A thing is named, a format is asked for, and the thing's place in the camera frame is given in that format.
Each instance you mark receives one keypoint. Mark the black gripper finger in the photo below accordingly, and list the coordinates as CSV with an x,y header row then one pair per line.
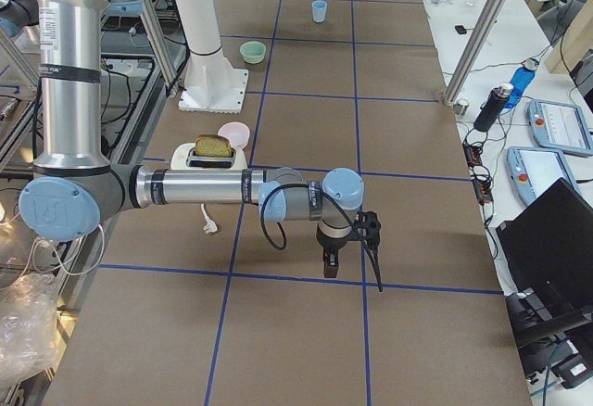
x,y
334,265
327,264

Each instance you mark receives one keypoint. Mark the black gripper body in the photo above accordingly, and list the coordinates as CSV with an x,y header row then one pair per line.
x,y
330,245

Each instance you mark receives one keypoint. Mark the light blue cup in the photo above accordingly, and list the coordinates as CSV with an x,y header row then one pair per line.
x,y
319,10

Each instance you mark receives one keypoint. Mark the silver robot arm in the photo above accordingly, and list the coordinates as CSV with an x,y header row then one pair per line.
x,y
75,187
18,14

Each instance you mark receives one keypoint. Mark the pink bowl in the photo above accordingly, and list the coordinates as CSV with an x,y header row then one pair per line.
x,y
237,133

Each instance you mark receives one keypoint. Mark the toast slice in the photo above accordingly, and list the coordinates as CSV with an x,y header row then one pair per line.
x,y
212,145

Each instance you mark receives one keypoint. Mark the cream toaster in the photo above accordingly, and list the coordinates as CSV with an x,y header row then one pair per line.
x,y
185,158

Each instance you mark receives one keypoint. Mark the orange black usb hub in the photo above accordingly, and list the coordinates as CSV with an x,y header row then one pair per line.
x,y
473,154

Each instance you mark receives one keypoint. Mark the light green bowl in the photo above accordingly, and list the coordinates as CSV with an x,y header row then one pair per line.
x,y
253,52

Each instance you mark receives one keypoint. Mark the black laptop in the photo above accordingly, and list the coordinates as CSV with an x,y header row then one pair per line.
x,y
548,249

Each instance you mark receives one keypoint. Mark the blue teach pendant near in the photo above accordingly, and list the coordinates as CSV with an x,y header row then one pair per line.
x,y
535,169

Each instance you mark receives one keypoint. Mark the blue teach pendant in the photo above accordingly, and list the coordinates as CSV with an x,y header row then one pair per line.
x,y
535,169
559,125

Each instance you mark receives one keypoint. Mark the black thermos bottle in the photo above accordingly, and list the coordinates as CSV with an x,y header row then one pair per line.
x,y
491,109

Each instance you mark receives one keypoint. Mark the blue water bottle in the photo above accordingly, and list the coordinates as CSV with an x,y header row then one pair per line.
x,y
520,80

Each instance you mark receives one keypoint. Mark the blue teach pendant far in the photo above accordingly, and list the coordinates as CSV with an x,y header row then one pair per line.
x,y
559,125

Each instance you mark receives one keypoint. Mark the clear plastic bag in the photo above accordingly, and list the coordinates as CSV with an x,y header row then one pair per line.
x,y
28,327

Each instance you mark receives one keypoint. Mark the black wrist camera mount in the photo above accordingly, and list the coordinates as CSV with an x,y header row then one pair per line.
x,y
368,227

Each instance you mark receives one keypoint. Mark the white pedestal column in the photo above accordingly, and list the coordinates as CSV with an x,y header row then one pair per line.
x,y
211,83

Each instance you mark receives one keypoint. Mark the aluminium frame post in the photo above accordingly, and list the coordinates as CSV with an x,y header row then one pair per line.
x,y
472,49

